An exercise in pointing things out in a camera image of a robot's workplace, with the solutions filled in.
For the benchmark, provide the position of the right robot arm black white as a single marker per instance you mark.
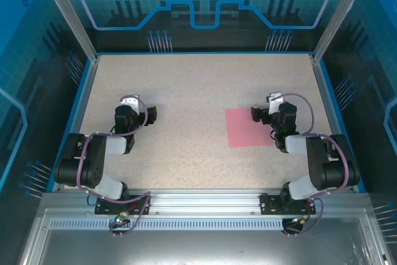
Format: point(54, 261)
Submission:
point(319, 159)

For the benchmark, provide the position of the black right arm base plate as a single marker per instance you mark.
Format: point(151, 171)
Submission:
point(268, 204)

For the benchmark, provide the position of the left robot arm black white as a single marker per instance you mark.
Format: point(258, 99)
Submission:
point(93, 165)

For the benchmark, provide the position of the aluminium frame post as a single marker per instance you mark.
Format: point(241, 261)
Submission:
point(341, 13)
point(71, 16)

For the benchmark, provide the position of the steel sheet panel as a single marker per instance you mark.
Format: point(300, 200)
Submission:
point(198, 249)

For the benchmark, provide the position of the pink square paper sheet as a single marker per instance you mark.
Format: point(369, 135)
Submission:
point(245, 128)

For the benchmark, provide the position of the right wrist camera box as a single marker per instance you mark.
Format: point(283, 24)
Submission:
point(274, 103)

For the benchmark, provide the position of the aluminium side rail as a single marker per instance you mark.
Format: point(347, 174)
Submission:
point(332, 122)
point(78, 122)

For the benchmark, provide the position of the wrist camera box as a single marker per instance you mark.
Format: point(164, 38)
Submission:
point(129, 100)
point(274, 103)

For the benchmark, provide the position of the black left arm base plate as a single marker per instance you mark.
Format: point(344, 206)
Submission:
point(104, 207)

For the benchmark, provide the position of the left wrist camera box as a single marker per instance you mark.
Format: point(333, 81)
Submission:
point(129, 100)

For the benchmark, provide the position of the black electronics box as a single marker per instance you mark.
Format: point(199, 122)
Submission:
point(204, 201)

